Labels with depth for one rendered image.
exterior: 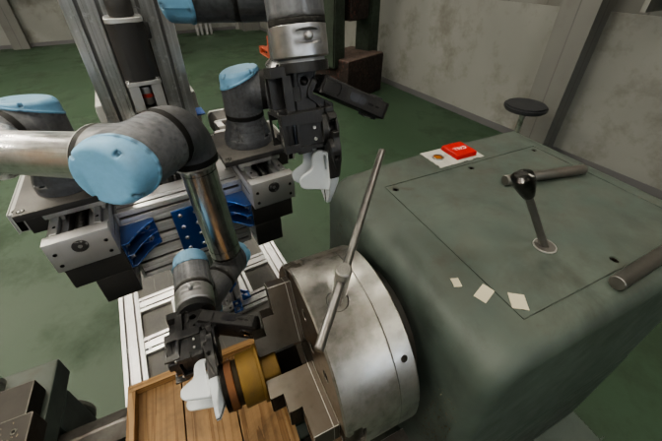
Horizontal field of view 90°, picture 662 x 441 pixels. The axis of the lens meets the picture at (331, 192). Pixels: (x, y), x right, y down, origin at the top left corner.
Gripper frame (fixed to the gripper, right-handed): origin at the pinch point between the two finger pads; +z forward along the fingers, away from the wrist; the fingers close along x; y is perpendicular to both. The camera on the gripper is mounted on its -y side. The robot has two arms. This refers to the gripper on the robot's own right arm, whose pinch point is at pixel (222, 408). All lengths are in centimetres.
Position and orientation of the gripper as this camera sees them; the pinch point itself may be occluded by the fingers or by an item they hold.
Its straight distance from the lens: 62.8
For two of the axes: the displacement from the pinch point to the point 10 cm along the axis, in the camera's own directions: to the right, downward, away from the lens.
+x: -0.1, -8.2, -5.8
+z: 4.0, 5.3, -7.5
